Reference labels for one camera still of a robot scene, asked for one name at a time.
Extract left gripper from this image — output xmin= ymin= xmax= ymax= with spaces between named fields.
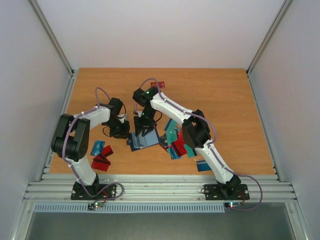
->
xmin=106 ymin=118 xmax=131 ymax=139

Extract dark blue card holder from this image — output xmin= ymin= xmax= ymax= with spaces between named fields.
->
xmin=126 ymin=129 xmax=160 ymax=152

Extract teal card top pile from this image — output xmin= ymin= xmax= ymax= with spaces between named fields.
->
xmin=164 ymin=118 xmax=177 ymax=132

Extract teal card pile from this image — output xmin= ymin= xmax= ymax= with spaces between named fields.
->
xmin=164 ymin=118 xmax=177 ymax=132
xmin=165 ymin=129 xmax=179 ymax=146

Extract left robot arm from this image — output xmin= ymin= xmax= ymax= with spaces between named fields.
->
xmin=51 ymin=97 xmax=130 ymax=199

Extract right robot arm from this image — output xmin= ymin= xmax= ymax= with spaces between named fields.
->
xmin=132 ymin=86 xmax=241 ymax=199

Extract red card left upper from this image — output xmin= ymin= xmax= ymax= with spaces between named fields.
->
xmin=93 ymin=145 xmax=114 ymax=162

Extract blue VIP card left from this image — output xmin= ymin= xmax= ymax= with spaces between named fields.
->
xmin=90 ymin=140 xmax=105 ymax=156

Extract teal card pile left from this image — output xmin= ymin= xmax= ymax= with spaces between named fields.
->
xmin=165 ymin=129 xmax=179 ymax=146

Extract red card pile centre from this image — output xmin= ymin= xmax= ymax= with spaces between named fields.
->
xmin=171 ymin=139 xmax=187 ymax=157

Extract lone red card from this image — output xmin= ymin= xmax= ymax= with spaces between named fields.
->
xmin=150 ymin=81 xmax=165 ymax=89

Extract teal card black stripe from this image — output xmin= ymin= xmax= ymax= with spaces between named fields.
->
xmin=186 ymin=148 xmax=198 ymax=158

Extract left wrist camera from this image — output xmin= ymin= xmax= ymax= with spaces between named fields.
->
xmin=117 ymin=113 xmax=128 ymax=124

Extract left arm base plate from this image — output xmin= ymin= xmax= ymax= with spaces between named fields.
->
xmin=70 ymin=182 xmax=117 ymax=201

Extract grey cable duct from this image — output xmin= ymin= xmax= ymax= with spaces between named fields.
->
xmin=34 ymin=202 xmax=225 ymax=214

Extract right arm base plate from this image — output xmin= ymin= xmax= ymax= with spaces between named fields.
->
xmin=201 ymin=184 xmax=250 ymax=201

